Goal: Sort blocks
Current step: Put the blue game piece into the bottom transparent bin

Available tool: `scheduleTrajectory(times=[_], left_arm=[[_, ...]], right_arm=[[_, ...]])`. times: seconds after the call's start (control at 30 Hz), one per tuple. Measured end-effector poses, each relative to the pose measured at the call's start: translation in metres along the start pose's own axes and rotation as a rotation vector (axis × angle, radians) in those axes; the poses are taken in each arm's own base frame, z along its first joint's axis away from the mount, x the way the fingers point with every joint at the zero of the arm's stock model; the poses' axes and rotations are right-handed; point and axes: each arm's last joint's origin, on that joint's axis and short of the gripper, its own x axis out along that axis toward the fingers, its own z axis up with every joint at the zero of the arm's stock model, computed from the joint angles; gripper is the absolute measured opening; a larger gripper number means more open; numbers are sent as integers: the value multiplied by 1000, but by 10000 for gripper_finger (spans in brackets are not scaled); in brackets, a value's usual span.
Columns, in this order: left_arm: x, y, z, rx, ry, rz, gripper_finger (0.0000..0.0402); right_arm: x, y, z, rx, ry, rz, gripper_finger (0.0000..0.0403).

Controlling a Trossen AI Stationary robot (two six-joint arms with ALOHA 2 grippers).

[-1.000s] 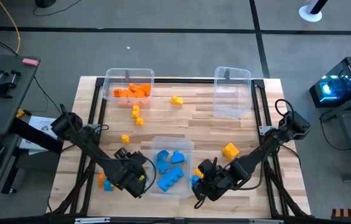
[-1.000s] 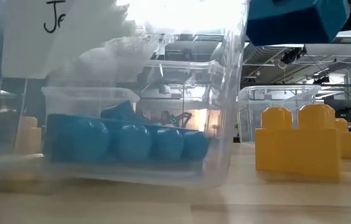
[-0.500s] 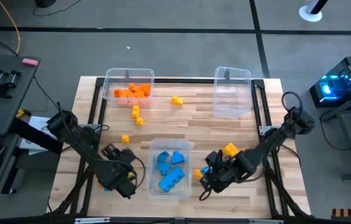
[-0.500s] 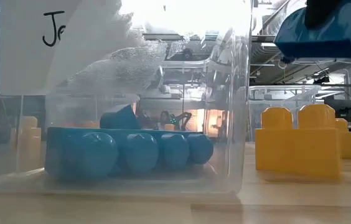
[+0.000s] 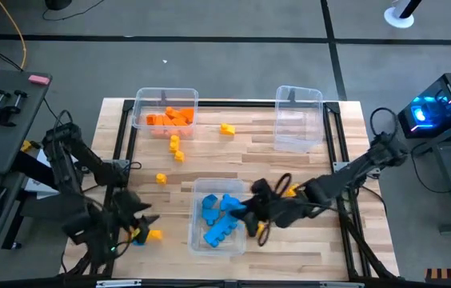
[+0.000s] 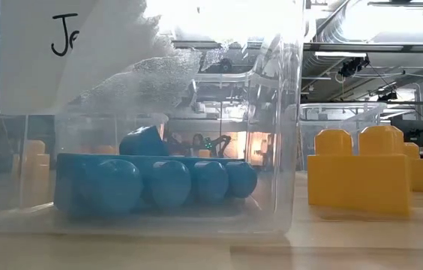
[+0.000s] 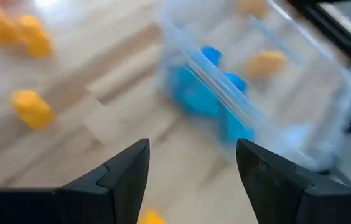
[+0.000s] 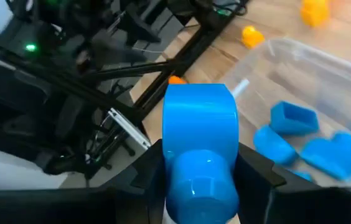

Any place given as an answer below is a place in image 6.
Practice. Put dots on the blue toy building block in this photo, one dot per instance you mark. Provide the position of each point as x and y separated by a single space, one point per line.
144 142

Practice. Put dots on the long blue four-stud block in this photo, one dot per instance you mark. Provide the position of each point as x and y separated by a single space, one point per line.
114 187

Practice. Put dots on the person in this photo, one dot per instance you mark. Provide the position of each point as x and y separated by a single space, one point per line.
197 140

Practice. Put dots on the clear bin with handwritten label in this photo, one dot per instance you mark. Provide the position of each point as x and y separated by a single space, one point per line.
196 225

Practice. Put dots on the clear plastic bin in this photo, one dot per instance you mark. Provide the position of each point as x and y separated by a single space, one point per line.
102 118
339 116

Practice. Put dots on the long ceiling light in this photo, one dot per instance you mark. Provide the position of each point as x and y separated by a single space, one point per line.
341 54

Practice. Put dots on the black hanging ceiling device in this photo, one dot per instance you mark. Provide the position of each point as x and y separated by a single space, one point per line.
387 96
352 66

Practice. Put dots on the white handwritten paper label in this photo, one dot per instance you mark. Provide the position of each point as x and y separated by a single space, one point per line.
27 75

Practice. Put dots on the black computer monitor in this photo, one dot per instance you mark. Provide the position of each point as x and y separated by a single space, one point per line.
408 129

